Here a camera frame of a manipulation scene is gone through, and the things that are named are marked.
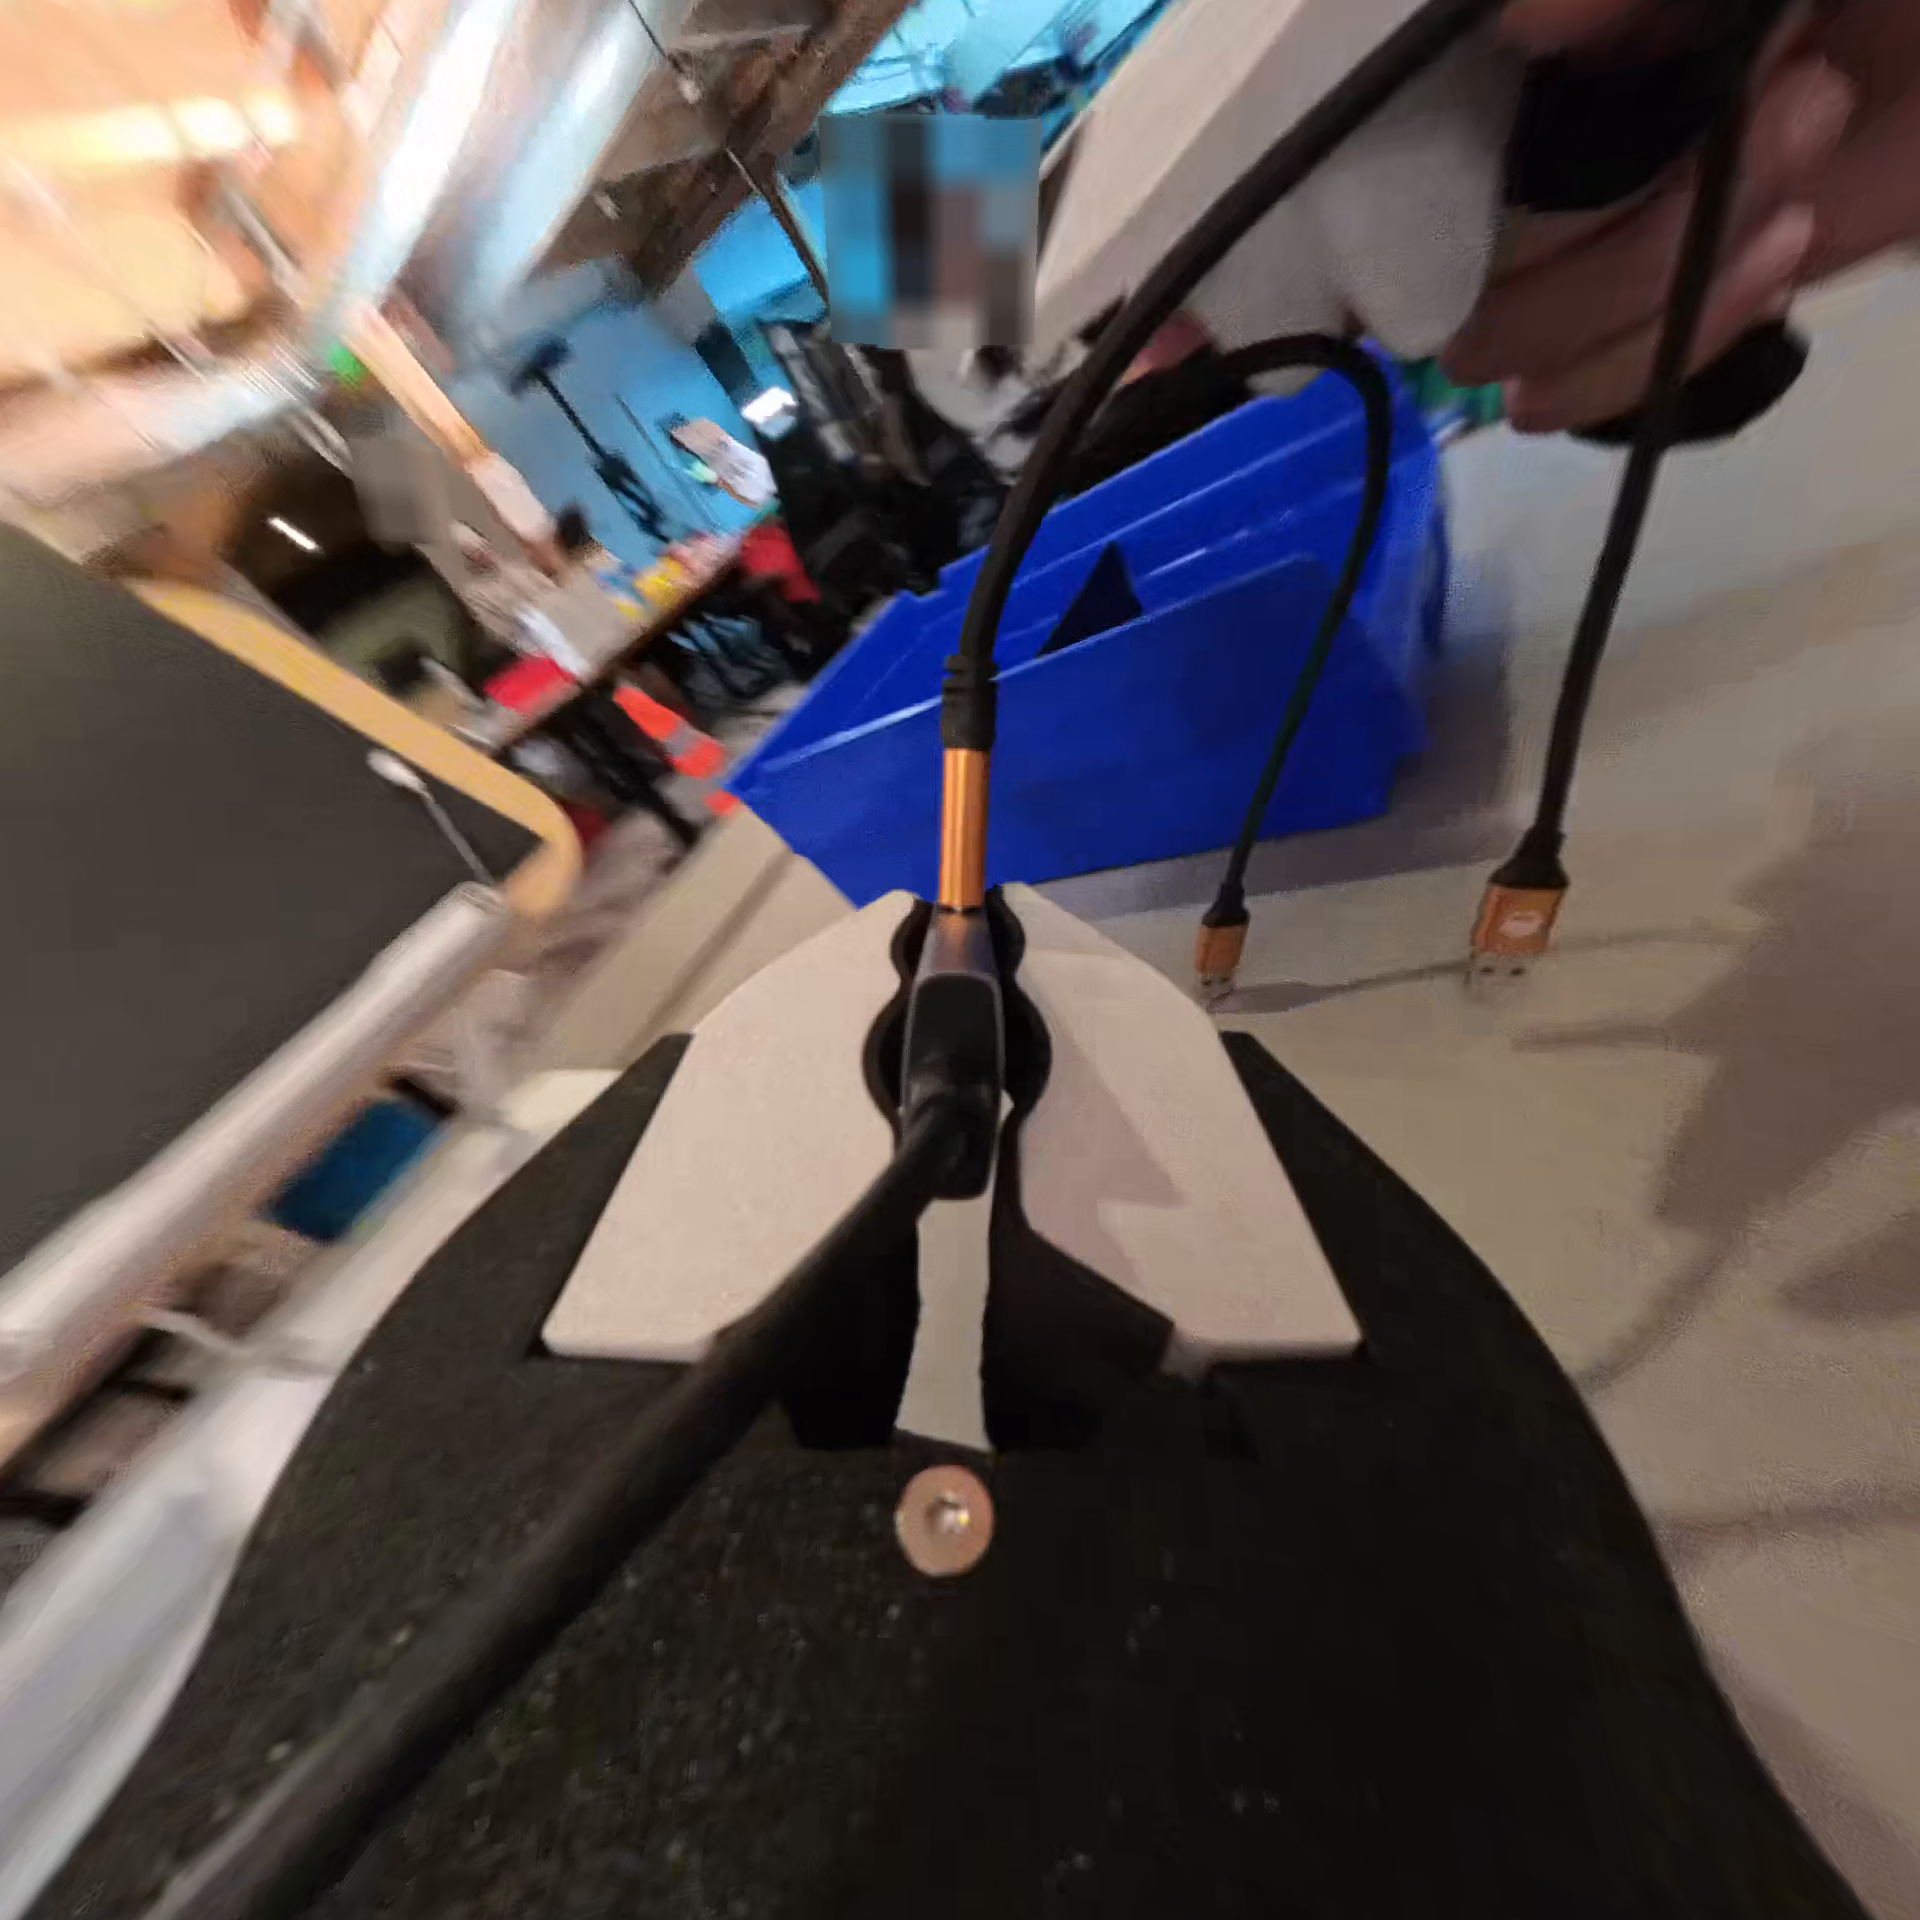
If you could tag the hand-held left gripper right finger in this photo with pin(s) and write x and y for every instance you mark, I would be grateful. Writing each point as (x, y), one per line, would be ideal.
(1171, 1170)

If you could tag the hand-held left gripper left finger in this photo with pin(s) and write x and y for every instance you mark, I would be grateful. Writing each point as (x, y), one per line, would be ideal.
(720, 1170)

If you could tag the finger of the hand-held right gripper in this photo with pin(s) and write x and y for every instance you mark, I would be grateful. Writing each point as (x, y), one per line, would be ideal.
(1350, 255)

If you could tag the blue plastic bin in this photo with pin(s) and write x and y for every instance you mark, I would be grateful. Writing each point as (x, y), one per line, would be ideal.
(1171, 750)

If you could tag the person's right hand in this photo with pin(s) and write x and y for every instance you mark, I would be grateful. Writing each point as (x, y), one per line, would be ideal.
(1846, 166)

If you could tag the blue box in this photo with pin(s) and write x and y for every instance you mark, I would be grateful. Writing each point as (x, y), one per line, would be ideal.
(352, 1170)

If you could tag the orange traffic cone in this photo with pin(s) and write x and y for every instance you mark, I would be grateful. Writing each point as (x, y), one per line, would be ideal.
(676, 743)

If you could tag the black divider of blue bin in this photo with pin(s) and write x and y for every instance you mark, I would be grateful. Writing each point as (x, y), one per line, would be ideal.
(1103, 608)

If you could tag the wooden work table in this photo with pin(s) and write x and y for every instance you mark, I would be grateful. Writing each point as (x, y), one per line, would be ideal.
(599, 629)

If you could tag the silver air duct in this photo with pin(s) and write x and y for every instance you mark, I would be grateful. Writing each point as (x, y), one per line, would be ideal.
(494, 166)

